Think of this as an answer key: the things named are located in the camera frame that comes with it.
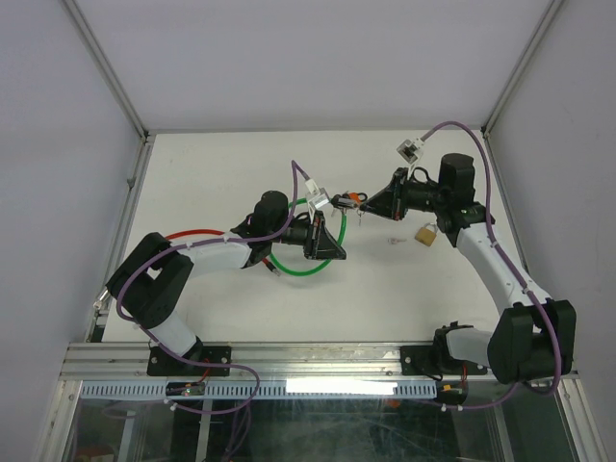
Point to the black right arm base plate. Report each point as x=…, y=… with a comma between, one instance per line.
x=429, y=361

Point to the aluminium mounting rail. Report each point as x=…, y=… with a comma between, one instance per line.
x=129, y=360

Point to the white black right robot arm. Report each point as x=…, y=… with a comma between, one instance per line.
x=535, y=335

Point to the green cable lock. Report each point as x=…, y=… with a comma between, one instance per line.
x=277, y=266

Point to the orange black padlock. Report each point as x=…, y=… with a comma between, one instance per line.
x=354, y=199

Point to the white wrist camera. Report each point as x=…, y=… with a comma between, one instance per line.
x=412, y=151
x=316, y=197

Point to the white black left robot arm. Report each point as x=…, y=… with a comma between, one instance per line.
x=149, y=282

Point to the keys of orange padlock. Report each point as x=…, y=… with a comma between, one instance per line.
x=339, y=204

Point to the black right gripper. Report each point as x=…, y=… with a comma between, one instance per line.
x=392, y=201

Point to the silver keys of green lock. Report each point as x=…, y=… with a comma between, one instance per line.
x=359, y=213

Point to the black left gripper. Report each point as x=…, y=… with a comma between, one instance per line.
x=320, y=243

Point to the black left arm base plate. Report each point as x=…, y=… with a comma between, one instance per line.
x=203, y=359

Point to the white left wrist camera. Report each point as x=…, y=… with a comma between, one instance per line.
x=316, y=197

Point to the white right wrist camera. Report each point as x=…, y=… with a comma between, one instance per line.
x=412, y=151

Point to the large brass padlock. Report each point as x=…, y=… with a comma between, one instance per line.
x=427, y=234

